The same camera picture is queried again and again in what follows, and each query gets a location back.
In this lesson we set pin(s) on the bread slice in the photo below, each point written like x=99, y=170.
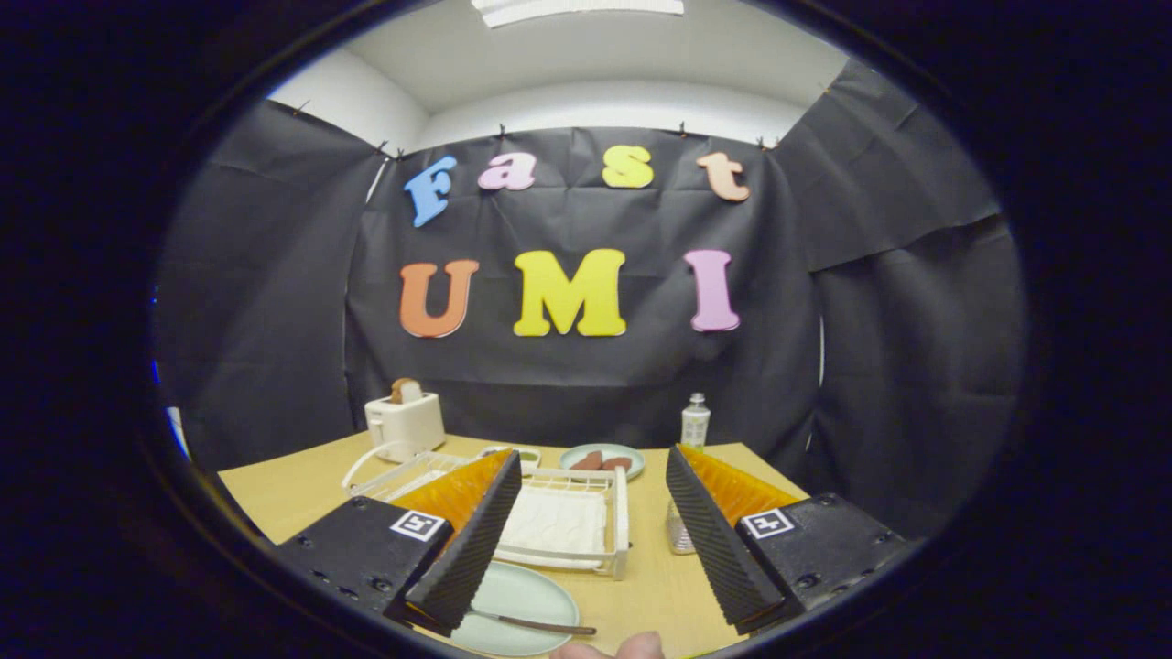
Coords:
x=406, y=392

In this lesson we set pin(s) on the brown meat piece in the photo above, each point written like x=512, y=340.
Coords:
x=618, y=464
x=588, y=461

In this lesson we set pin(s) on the white drip tray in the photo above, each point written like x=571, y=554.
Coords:
x=558, y=526

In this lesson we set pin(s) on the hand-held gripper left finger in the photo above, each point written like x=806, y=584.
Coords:
x=472, y=558

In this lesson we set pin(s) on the ceiling light panel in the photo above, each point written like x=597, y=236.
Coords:
x=577, y=7

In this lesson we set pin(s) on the pale green round dish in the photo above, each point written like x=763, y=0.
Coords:
x=566, y=458

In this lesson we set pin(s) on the pale green plate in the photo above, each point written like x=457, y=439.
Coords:
x=522, y=595

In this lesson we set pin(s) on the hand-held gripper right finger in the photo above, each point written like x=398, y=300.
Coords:
x=719, y=558

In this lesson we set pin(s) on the green tea bottle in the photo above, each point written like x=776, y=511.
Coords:
x=696, y=426

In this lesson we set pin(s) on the white toaster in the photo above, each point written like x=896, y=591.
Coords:
x=403, y=426

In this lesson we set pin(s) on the white divided tray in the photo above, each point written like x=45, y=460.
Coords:
x=526, y=455

